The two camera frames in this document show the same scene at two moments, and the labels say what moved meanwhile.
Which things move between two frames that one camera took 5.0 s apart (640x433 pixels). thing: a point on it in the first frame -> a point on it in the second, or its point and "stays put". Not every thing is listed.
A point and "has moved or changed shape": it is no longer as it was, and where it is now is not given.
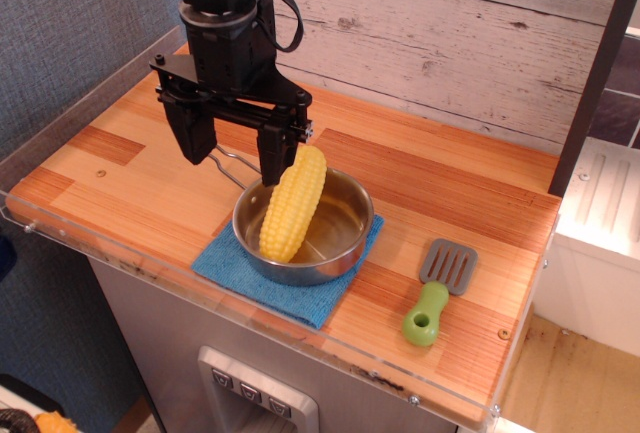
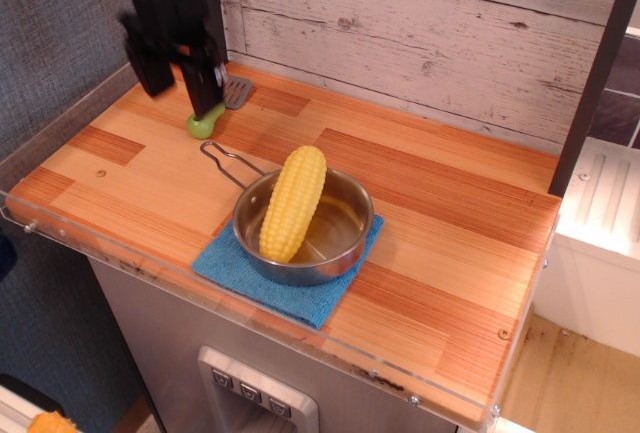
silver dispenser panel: (243, 398) stays put
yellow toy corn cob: (292, 205) stays put
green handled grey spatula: (447, 266) has moved or changed shape
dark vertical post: (587, 101) stays put
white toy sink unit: (590, 273) stays put
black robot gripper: (232, 66) -> (165, 9)
